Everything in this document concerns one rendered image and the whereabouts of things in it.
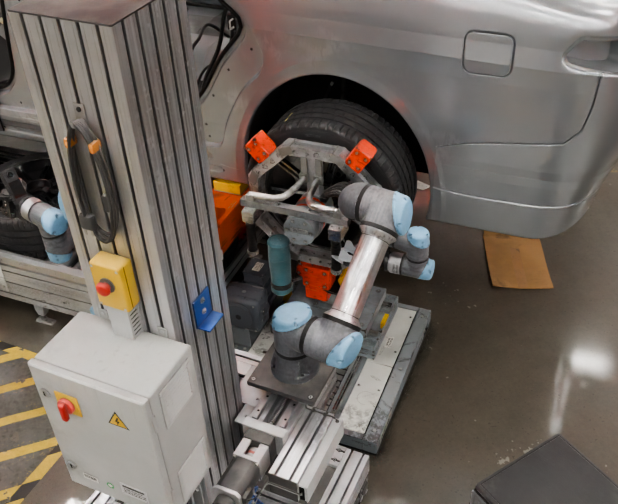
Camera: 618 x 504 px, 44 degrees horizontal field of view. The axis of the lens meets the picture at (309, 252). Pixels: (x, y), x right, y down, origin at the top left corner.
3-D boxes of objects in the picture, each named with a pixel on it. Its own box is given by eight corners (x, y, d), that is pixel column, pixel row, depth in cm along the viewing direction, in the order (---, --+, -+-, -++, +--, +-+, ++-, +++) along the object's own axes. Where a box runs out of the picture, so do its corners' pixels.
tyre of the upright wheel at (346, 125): (419, 105, 287) (261, 88, 310) (401, 135, 270) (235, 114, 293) (417, 246, 327) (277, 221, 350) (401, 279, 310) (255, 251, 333)
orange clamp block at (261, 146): (278, 145, 293) (262, 128, 291) (270, 155, 287) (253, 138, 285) (267, 154, 298) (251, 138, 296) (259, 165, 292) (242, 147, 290)
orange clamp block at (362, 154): (364, 164, 283) (378, 149, 277) (357, 175, 277) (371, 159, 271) (350, 152, 282) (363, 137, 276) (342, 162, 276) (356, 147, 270)
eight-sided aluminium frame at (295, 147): (384, 269, 308) (387, 153, 275) (379, 279, 303) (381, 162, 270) (262, 243, 326) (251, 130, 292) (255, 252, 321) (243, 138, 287)
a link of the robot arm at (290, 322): (287, 324, 236) (285, 291, 228) (325, 339, 230) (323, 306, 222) (265, 348, 228) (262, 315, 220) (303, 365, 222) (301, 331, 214)
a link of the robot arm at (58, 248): (87, 251, 246) (79, 223, 239) (58, 268, 239) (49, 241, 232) (72, 242, 250) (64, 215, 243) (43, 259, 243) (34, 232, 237)
